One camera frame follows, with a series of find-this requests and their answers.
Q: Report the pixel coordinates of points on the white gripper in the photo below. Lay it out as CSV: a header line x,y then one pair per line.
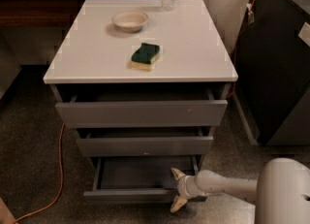
x,y
183,187

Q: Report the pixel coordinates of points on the grey bottom drawer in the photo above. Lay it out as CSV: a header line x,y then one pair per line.
x,y
138,180

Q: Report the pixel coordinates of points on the grey drawer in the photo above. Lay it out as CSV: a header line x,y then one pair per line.
x,y
138,180
130,114
159,141

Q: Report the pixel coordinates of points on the green and yellow sponge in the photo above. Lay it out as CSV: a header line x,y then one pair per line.
x,y
145,56

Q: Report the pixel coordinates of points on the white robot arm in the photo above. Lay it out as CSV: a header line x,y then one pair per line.
x,y
281,193

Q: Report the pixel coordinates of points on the grey top drawer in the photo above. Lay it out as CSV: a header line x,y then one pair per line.
x,y
130,114

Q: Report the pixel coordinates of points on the grey middle drawer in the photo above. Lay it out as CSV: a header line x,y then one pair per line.
x,y
159,141

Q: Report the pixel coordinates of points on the white top drawer cabinet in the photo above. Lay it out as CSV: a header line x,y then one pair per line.
x,y
93,63

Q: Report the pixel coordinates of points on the white paper bowl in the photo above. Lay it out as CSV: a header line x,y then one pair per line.
x,y
130,21

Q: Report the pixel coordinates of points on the dark wooden bench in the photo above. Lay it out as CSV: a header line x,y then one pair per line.
x,y
38,13

